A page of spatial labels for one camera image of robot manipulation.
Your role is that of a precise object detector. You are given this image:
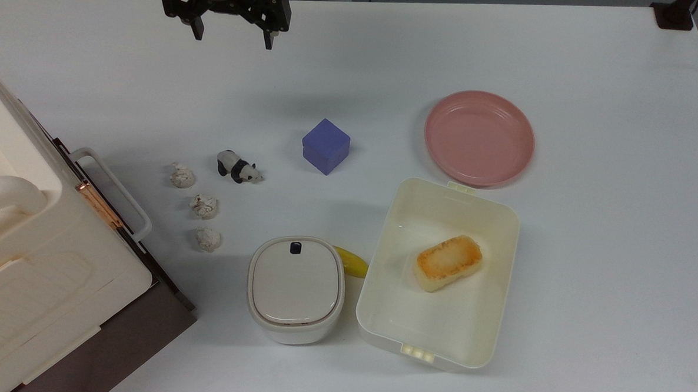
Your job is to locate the blue-purple cube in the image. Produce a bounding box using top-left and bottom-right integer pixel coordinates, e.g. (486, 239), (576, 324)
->
(300, 117), (353, 177)

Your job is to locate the pink plate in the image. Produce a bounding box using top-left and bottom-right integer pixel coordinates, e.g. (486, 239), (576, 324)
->
(422, 88), (538, 190)

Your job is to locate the panda figurine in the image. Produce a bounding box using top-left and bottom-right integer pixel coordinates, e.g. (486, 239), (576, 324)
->
(216, 149), (265, 186)

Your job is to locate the crumpled white paper ball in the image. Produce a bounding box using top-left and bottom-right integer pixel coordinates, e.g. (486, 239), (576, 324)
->
(188, 193), (220, 220)
(168, 162), (197, 190)
(195, 227), (223, 254)

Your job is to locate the yellow banana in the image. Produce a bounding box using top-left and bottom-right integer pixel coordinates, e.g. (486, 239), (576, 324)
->
(331, 245), (370, 279)

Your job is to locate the white lidded container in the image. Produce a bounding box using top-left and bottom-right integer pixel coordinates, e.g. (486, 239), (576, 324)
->
(244, 234), (348, 347)

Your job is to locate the large cream storage box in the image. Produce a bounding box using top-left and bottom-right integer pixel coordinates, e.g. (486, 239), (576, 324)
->
(0, 57), (208, 392)

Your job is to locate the toasted bread piece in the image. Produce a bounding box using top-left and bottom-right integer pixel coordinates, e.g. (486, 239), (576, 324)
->
(411, 232), (484, 295)

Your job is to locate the cream plastic lunch box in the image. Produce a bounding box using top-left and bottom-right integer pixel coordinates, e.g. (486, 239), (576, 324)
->
(353, 174), (523, 376)

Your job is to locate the black table clamp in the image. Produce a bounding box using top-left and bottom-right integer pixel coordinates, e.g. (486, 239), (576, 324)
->
(649, 0), (698, 32)

